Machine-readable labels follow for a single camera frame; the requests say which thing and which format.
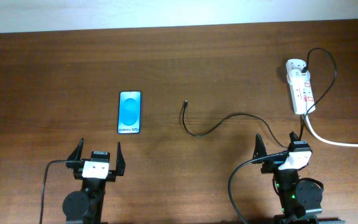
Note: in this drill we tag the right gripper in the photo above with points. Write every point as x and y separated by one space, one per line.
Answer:
268 166

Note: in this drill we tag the blue Galaxy smartphone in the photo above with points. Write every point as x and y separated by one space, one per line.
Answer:
129 117

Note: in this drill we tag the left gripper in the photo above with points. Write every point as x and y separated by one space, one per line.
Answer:
107 173

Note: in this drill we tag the white USB charger plug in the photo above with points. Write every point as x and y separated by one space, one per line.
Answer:
295 72

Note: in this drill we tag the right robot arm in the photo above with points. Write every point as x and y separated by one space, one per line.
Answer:
300 198

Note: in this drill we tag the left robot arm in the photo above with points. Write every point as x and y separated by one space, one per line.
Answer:
86 205

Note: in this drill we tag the white power strip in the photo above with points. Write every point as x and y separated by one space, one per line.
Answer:
301 95

